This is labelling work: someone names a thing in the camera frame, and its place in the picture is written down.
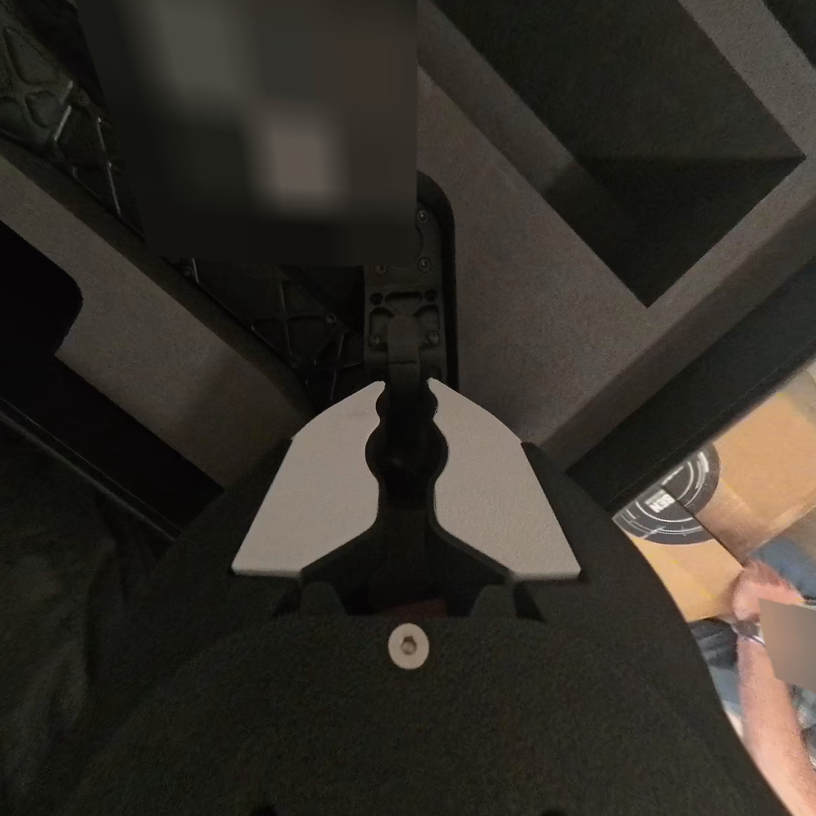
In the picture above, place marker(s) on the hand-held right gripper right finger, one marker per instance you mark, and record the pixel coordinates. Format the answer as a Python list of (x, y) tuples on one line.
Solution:
[(503, 497)]

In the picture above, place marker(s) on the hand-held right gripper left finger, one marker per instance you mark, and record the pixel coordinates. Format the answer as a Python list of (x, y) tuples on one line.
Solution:
[(306, 497)]

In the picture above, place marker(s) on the foam-lined equipment case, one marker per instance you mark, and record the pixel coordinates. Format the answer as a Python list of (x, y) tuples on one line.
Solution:
[(529, 331)]

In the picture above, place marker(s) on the black lattice mount bracket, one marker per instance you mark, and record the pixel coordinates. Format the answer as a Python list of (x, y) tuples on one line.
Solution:
[(401, 306)]

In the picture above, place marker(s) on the another person's forearm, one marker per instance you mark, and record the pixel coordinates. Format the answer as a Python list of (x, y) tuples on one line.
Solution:
[(774, 714)]

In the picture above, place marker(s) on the black round printed disc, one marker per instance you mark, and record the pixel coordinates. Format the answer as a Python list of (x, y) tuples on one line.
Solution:
[(669, 503)]

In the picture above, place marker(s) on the brown cardboard box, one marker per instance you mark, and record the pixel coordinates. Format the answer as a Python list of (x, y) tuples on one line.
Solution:
[(758, 440)]

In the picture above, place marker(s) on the dark cloth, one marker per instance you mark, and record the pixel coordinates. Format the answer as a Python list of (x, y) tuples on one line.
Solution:
[(51, 637)]

